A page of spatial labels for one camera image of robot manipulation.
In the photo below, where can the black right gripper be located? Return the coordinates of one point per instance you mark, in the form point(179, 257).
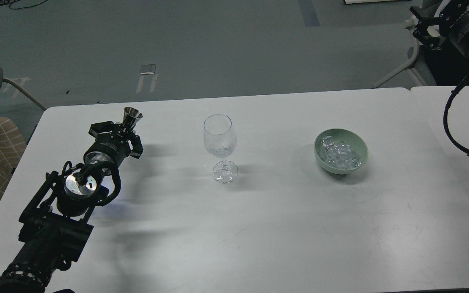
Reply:
point(455, 28)

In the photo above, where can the steel cocktail jigger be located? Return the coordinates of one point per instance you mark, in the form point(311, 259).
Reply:
point(131, 116)

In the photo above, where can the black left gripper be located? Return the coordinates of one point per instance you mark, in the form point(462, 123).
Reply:
point(112, 146)

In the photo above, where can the metal floor plate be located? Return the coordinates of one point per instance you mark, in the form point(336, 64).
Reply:
point(147, 69)

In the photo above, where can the clear wine glass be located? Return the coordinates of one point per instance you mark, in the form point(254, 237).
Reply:
point(220, 140)

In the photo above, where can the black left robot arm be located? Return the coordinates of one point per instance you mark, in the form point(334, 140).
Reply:
point(56, 221)

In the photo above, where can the pile of ice cubes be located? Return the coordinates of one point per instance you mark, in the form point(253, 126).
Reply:
point(338, 154)

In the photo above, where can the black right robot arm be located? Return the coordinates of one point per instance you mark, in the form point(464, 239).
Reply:
point(451, 67)

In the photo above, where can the green ceramic bowl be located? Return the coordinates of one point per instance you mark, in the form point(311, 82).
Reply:
point(348, 137)

